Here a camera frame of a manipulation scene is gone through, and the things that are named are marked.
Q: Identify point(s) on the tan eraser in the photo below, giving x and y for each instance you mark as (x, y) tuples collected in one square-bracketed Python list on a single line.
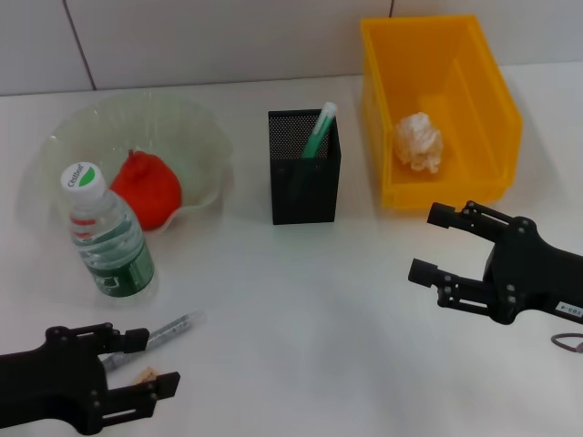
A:
[(146, 375)]

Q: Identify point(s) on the green utility knife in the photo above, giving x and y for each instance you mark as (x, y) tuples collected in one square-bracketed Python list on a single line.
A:
[(319, 132)]

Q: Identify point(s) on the black mesh pen holder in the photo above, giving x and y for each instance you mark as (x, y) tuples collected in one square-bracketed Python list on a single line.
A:
[(314, 196)]

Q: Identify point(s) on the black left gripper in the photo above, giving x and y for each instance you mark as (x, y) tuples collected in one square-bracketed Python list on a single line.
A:
[(50, 387)]

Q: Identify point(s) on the green glass fruit plate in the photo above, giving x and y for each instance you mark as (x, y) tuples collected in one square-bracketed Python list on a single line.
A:
[(191, 136)]

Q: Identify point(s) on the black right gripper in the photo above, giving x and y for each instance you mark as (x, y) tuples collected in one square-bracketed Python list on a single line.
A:
[(533, 273)]

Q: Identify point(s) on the orange fruit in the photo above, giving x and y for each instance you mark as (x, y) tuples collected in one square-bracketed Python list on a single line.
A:
[(152, 196)]

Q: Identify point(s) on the white paper ball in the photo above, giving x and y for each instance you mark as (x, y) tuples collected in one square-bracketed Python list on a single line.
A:
[(419, 143)]

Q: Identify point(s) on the clear green-label water bottle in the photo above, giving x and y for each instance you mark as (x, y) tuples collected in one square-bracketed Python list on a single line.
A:
[(109, 236)]

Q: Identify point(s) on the gray marker pen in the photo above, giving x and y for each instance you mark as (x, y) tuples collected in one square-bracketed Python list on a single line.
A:
[(175, 325)]

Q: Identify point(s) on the yellow plastic bin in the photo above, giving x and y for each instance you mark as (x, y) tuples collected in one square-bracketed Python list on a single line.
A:
[(455, 82)]

